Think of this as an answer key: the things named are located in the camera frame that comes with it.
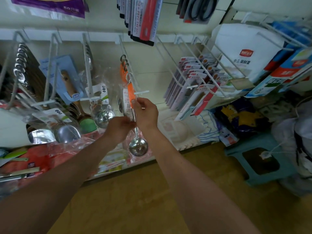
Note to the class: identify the wooden spatula on blue card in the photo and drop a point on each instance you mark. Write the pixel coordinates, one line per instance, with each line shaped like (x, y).
(70, 82)

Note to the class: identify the purple plastic bag packet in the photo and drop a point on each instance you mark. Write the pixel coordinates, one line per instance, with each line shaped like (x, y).
(56, 4)

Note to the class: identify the small packaged steel ladle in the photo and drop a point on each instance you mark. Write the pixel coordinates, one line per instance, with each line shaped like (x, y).
(103, 115)

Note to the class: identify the stack of blue wrap boxes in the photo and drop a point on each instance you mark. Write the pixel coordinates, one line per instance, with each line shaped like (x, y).
(285, 65)

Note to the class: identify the yellow and black packaged item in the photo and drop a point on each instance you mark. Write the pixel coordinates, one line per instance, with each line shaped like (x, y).
(241, 118)

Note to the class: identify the large packaged steel ladle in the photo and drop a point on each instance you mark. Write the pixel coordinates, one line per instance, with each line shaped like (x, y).
(65, 132)

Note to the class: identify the white blue-trimmed dish cloths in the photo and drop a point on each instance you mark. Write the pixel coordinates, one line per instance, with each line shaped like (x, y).
(208, 127)

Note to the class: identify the person's right forearm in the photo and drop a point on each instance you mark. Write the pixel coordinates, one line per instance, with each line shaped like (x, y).
(195, 185)

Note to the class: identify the white food bag packet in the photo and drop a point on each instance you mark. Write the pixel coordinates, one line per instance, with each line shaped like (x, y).
(243, 48)

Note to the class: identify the packaged steel spatula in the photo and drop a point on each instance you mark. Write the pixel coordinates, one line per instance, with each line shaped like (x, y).
(40, 135)

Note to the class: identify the row of red peeler packets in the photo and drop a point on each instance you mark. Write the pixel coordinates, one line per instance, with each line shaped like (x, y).
(192, 87)

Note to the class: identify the person's right thumb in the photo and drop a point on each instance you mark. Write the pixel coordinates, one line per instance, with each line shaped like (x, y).
(134, 105)

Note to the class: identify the pile of red packets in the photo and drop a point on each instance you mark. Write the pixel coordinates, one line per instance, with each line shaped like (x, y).
(36, 163)

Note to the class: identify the person's left hand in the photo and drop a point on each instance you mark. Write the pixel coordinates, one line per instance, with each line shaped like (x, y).
(118, 130)

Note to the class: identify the person's right hand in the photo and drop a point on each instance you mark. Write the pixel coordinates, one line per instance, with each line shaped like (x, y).
(146, 114)

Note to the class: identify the person's left fingers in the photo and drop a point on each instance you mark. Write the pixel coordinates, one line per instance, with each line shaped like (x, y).
(130, 124)

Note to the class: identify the row of hanging steel spoons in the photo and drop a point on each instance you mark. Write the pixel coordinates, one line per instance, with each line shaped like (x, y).
(23, 68)

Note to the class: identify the teal plastic stool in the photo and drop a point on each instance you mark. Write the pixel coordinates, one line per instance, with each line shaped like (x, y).
(260, 159)

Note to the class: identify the hanging black scissors packets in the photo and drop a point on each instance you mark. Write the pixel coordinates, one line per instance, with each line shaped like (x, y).
(199, 8)

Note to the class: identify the row of white display hooks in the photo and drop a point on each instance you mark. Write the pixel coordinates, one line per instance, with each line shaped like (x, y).
(187, 60)

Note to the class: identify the person's left forearm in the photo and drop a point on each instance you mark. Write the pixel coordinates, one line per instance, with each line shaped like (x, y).
(56, 182)

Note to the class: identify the stack of hanging knife packets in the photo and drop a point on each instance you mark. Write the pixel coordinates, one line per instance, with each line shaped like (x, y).
(142, 18)

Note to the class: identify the white plastic sack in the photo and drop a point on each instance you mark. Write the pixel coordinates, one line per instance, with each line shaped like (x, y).
(297, 148)

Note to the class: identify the green ladle head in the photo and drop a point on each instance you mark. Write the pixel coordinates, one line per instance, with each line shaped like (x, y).
(87, 125)

